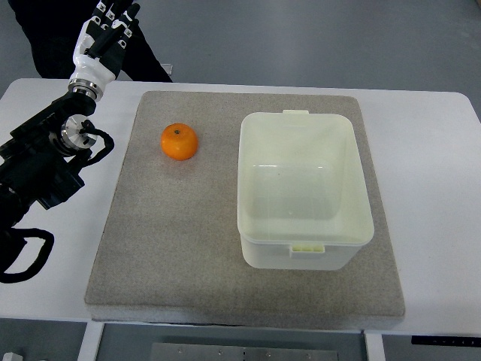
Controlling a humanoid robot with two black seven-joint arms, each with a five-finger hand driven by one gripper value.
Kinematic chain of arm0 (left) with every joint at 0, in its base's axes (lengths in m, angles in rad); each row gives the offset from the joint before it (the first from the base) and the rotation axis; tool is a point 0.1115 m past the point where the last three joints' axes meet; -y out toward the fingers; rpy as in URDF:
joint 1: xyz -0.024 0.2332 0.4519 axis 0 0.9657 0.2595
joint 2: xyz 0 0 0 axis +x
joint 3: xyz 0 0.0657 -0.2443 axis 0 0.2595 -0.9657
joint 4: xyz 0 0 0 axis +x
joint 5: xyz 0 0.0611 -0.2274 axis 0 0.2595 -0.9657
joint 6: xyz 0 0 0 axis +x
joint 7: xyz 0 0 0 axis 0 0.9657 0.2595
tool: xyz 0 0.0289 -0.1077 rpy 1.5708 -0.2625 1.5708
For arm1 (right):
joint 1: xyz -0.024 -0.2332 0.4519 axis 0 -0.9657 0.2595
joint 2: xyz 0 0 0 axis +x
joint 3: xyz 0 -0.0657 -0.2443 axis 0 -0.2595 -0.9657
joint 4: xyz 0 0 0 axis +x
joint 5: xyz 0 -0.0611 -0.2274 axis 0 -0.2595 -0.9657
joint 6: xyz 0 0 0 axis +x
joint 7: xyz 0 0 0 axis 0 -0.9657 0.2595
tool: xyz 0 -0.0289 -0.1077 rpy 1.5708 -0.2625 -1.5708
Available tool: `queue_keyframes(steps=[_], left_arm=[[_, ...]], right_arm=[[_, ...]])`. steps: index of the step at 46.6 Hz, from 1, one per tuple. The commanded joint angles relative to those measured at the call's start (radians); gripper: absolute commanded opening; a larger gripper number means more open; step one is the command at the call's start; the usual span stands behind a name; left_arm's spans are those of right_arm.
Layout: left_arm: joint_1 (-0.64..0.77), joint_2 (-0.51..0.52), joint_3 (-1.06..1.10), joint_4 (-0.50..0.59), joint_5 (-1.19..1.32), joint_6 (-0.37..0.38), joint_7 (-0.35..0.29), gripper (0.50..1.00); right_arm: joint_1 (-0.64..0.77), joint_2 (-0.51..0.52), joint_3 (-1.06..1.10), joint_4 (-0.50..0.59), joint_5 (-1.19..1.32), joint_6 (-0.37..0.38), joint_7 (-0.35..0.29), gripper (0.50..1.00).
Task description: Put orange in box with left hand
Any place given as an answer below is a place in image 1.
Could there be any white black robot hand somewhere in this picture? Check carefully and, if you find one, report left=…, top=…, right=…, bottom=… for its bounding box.
left=68, top=1, right=141, bottom=97

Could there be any orange fruit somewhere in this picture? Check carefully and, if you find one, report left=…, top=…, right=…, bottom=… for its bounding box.
left=160, top=123, right=198, bottom=161

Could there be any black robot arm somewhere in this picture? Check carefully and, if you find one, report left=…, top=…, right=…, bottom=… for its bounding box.
left=1, top=78, right=114, bottom=229

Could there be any cream plastic box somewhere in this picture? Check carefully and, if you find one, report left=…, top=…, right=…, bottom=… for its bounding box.
left=237, top=111, right=374, bottom=271

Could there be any small grey floor object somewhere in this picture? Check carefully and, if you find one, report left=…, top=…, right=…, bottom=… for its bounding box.
left=161, top=64, right=173, bottom=75

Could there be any small white corner object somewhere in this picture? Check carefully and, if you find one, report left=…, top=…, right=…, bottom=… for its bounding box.
left=2, top=352, right=23, bottom=361

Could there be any black control panel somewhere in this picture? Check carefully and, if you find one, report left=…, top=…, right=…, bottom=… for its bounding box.
left=411, top=335, right=481, bottom=347

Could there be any black cable loop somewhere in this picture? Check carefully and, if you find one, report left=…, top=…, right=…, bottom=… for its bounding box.
left=0, top=225, right=56, bottom=284

